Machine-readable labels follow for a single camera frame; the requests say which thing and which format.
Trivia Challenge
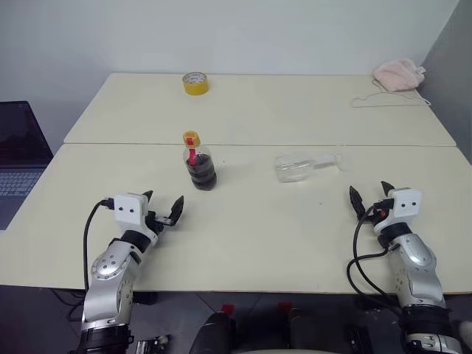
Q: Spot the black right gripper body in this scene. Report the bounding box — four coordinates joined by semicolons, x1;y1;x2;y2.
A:
367;198;395;226

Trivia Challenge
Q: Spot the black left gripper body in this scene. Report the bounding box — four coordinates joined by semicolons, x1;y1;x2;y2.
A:
145;209;176;235

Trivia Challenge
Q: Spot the dark soda bottle yellow cap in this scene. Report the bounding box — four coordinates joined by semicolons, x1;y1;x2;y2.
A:
181;131;218;192

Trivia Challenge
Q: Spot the clear wine glass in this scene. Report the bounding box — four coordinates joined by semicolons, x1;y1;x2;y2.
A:
274;152;352;184

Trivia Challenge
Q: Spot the pink fluffy cloth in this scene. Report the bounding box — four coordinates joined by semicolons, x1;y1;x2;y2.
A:
372;58;427;93

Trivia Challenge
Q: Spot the yellow tape roll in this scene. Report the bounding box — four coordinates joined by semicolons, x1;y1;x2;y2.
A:
182;72;211;97

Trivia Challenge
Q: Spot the small black device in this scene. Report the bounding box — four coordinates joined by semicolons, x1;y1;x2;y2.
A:
135;333;173;354

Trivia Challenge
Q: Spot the dark rounded shape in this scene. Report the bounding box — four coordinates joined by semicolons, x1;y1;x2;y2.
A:
192;312;237;354

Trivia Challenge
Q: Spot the dark blocky shape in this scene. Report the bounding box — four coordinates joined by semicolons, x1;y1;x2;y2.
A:
286;307;355;354

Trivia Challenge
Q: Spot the dark laptop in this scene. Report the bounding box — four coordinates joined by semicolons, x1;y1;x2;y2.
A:
0;100;55;232

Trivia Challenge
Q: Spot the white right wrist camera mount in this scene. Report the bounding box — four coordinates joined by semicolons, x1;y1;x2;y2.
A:
373;187;423;237

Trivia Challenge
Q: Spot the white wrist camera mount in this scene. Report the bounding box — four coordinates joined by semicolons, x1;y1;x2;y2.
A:
113;192;159;246
373;187;423;237

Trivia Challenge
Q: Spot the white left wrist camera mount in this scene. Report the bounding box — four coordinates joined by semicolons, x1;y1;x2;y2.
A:
113;192;159;246

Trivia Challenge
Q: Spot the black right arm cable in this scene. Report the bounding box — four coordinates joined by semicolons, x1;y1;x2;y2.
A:
345;204;405;316

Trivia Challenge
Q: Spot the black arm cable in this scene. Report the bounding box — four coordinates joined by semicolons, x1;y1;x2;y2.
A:
345;204;405;316
83;198;116;293

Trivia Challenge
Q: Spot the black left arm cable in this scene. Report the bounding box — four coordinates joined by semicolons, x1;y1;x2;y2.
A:
83;198;116;293

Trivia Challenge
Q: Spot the white wire clothes hanger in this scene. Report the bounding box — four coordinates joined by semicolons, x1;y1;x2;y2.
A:
350;78;433;109

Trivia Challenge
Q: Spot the black cable under table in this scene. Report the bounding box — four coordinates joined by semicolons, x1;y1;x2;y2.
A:
50;288;86;322

